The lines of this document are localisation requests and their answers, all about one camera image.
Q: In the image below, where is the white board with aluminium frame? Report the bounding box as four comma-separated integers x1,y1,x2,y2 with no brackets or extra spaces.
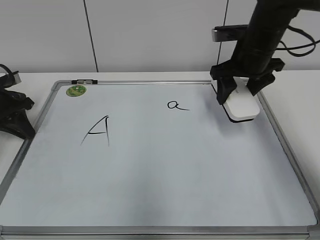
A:
0,81,320,239

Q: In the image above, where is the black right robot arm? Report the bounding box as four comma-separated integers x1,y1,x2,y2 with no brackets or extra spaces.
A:
210,0,320,105

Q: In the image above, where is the white whiteboard eraser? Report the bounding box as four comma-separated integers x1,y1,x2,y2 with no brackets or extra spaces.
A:
220,77,260,123

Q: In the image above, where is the green round magnet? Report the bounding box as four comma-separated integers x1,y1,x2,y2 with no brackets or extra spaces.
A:
66,85,87,97

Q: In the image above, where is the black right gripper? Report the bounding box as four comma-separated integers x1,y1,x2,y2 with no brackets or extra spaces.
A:
209,58,285,105

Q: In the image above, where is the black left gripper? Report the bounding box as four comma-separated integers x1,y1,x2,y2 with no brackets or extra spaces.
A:
0,88,36,140

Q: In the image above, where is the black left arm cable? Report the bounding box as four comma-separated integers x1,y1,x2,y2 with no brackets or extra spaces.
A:
0,63,16,88

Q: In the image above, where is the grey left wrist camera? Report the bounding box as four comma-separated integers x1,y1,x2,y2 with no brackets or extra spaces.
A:
11,71,22,86

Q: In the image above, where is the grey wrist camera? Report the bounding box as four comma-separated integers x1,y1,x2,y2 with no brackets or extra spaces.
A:
211,24,248,42
11,71,22,86

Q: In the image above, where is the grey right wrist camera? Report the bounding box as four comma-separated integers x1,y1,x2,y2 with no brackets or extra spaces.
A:
211,24,248,42

